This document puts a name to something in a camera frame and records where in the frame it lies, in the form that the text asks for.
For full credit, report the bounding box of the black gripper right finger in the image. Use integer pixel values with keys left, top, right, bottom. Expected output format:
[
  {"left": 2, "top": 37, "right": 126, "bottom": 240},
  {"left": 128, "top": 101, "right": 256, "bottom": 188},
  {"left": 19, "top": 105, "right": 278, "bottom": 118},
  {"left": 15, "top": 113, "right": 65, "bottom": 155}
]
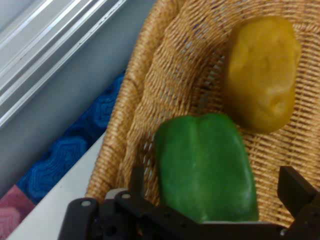
[{"left": 277, "top": 166, "right": 320, "bottom": 240}]

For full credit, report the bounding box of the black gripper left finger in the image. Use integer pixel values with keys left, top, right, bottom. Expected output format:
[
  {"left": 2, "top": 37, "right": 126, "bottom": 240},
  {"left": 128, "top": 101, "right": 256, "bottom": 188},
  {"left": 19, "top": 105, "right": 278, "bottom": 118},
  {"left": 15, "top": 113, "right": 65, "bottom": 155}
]
[{"left": 58, "top": 166, "right": 201, "bottom": 240}]

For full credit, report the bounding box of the green bell pepper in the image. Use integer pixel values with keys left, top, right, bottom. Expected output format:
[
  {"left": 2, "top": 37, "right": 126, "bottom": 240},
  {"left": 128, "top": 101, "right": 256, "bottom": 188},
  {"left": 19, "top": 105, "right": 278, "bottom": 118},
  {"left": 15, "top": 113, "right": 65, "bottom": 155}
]
[{"left": 152, "top": 113, "right": 260, "bottom": 224}]

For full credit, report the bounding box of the blue and pink knitted cloth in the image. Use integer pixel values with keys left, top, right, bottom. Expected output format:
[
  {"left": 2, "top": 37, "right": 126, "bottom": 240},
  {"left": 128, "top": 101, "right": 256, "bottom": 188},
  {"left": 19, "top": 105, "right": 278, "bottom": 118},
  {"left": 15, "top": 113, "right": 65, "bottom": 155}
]
[{"left": 16, "top": 72, "right": 126, "bottom": 205}]

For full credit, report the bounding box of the orange fruit in basket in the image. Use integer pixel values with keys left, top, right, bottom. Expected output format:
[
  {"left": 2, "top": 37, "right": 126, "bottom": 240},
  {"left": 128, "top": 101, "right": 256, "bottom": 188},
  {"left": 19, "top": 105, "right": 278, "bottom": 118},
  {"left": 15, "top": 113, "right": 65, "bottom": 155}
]
[{"left": 224, "top": 15, "right": 302, "bottom": 134}]

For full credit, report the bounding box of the pink foam floor mat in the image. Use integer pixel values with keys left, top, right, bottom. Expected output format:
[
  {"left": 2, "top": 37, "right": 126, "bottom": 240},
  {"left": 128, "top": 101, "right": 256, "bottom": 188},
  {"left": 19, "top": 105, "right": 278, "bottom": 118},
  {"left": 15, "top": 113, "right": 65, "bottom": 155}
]
[{"left": 0, "top": 184, "right": 36, "bottom": 240}]

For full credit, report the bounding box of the woven wicker basket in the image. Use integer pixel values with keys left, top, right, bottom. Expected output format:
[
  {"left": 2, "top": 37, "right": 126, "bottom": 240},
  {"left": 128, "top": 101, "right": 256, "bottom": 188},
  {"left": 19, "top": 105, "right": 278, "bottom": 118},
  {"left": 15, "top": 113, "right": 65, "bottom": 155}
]
[{"left": 84, "top": 0, "right": 320, "bottom": 228}]

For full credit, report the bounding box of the horizontal aluminium frame rail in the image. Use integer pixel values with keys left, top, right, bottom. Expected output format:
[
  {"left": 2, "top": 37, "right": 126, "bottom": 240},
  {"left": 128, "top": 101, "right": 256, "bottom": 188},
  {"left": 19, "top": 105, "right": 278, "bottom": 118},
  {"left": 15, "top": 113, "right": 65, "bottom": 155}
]
[{"left": 0, "top": 0, "right": 157, "bottom": 128}]

